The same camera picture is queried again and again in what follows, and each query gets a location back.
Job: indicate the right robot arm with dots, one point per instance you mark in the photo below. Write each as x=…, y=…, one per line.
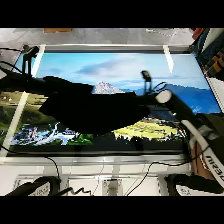
x=177, y=106

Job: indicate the black garment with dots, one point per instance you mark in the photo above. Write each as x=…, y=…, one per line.
x=96, y=111

